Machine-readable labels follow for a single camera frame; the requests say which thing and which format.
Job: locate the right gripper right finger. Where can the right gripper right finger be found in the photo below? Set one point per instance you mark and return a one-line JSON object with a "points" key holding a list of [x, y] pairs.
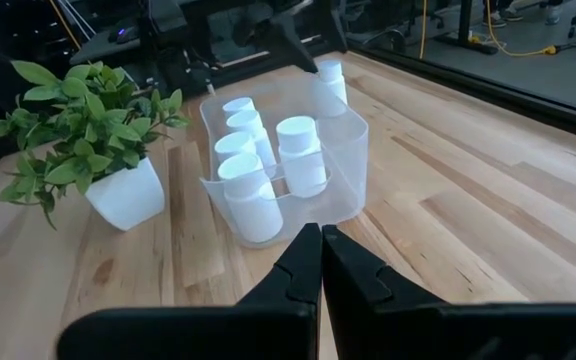
{"points": [[363, 310]]}

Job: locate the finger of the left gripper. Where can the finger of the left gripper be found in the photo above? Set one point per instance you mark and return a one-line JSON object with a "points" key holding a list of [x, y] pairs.
{"points": [[333, 25], [278, 35]]}

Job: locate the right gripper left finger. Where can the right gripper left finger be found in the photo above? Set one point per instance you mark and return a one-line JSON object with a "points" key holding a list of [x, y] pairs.
{"points": [[288, 300]]}

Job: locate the white pill bottle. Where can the white pill bottle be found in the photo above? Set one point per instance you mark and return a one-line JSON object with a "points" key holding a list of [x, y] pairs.
{"points": [[234, 145], [250, 210], [332, 85], [245, 122], [300, 160], [238, 105]]}

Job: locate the clear plastic basket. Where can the clear plastic basket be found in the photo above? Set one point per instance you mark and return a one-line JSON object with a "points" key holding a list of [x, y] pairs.
{"points": [[348, 165]]}

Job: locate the black mouse purple light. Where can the black mouse purple light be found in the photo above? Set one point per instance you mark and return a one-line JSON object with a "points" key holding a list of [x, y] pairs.
{"points": [[120, 35]]}

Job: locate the black desk leg stand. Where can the black desk leg stand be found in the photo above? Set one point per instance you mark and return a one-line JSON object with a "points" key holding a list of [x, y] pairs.
{"points": [[464, 20]]}

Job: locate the person's shoe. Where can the person's shoe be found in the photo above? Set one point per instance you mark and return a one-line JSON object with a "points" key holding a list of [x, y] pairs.
{"points": [[495, 21], [554, 12]]}

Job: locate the green plant in white pot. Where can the green plant in white pot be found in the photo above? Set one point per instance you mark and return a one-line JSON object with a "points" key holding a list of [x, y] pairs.
{"points": [[123, 195]]}

